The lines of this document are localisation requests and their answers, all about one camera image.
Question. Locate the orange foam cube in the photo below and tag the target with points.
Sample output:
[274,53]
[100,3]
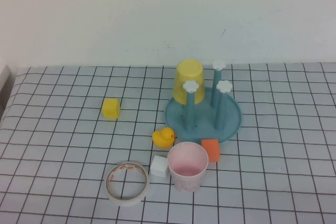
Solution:
[211,151]

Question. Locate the yellow plastic cup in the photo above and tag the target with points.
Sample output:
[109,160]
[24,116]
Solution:
[189,75]

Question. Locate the pink plastic cup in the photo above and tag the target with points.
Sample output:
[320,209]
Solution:
[183,184]

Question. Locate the yellow rubber duck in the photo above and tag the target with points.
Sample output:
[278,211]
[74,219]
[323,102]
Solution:
[162,138]

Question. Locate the white side board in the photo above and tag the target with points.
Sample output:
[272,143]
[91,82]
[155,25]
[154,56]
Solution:
[4,82]

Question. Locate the blue cup stand white caps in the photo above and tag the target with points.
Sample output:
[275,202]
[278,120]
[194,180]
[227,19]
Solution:
[204,120]

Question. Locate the white tape roll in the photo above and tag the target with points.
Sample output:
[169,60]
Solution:
[127,202]

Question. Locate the yellow foam cube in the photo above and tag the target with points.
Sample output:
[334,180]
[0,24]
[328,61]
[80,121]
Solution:
[110,108]

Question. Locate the white foam cube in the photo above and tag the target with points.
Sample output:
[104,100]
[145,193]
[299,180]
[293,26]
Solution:
[158,166]

